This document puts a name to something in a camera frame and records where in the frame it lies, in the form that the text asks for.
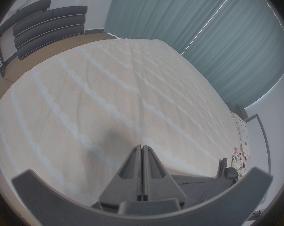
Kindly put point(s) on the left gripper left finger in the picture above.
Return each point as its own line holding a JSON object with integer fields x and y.
{"x": 129, "y": 187}

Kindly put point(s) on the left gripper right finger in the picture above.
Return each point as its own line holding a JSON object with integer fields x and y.
{"x": 156, "y": 187}

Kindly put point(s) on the black T-shirt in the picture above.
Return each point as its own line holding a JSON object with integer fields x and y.
{"x": 198, "y": 187}

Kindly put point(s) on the white printed garment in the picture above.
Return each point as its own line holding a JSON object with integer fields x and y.
{"x": 239, "y": 166}

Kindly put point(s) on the pink garment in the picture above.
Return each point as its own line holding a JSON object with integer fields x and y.
{"x": 238, "y": 151}

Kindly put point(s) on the white printed pillow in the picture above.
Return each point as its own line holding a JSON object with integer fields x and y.
{"x": 244, "y": 131}

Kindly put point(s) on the bed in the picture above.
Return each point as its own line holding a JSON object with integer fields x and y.
{"x": 85, "y": 90}

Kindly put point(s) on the grey bedside table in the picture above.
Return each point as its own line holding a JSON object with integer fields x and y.
{"x": 238, "y": 109}

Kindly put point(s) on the blue-green curtain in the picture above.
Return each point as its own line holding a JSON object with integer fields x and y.
{"x": 156, "y": 13}
{"x": 238, "y": 55}

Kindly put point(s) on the dark grey chest of drawers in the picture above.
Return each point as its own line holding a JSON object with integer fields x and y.
{"x": 50, "y": 29}

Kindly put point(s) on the dark grey dressing table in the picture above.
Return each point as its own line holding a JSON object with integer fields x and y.
{"x": 33, "y": 8}

